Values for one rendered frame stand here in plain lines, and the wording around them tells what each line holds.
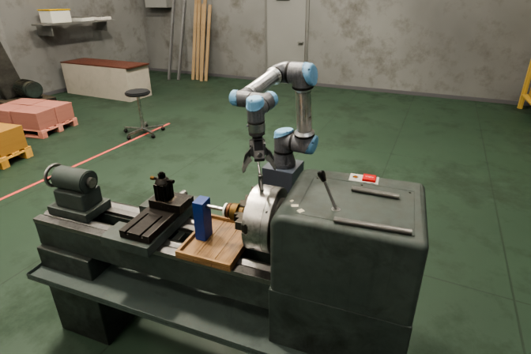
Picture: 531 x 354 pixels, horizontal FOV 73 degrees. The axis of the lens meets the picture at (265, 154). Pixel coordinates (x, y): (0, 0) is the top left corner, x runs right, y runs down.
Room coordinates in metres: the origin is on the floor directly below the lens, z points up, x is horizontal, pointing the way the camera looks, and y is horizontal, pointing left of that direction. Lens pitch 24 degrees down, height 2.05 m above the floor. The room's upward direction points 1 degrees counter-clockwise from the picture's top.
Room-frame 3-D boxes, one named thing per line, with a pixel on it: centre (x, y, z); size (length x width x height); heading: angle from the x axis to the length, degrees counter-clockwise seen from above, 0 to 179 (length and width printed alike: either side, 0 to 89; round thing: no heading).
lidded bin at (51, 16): (8.38, 4.54, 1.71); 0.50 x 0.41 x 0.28; 154
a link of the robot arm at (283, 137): (2.01, -0.12, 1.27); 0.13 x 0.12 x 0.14; 61
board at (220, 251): (1.55, 0.25, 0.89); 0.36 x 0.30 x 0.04; 159
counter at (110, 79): (8.28, 3.63, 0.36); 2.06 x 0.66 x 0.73; 64
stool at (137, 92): (5.57, 2.03, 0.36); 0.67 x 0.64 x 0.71; 63
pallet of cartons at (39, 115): (5.89, 3.97, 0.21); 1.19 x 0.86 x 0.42; 67
